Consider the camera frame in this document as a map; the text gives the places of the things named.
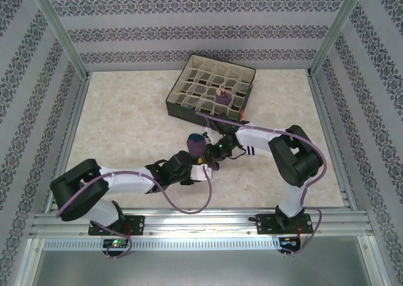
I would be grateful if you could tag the purple sock with teal heel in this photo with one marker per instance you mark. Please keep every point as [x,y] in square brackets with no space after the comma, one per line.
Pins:
[196,147]

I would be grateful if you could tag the purple sock with beige toe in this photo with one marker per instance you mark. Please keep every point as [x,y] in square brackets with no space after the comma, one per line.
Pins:
[223,98]

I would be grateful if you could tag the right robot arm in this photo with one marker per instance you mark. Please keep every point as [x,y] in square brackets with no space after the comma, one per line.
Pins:
[296,160]

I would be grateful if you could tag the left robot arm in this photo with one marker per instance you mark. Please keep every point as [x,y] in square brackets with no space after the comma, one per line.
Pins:
[126,180]

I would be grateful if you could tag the grey fabric divider box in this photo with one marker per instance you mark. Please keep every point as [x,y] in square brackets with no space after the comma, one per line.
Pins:
[189,112]

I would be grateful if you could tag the small circuit board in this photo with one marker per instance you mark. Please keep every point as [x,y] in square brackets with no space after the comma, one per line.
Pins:
[115,243]
[289,242]

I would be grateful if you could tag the grey metal shelf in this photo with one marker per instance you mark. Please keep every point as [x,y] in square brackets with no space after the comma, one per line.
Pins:
[201,270]

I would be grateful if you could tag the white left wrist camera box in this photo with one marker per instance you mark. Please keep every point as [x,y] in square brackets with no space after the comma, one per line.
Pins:
[200,172]

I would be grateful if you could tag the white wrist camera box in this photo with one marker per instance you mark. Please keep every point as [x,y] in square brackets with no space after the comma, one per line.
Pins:
[200,172]
[210,134]

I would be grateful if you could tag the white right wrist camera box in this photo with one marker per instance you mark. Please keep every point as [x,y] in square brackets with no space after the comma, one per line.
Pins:
[210,134]

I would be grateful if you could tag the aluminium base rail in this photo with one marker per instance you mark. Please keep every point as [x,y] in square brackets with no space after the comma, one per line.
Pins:
[201,223]

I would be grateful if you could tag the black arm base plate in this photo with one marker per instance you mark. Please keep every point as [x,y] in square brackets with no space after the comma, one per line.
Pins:
[137,224]
[266,223]

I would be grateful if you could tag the aluminium side rail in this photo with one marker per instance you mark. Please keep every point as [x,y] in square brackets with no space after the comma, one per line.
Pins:
[332,141]
[70,141]

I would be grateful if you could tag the aluminium frame post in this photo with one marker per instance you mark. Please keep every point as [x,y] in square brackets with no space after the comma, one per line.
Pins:
[337,31]
[61,31]

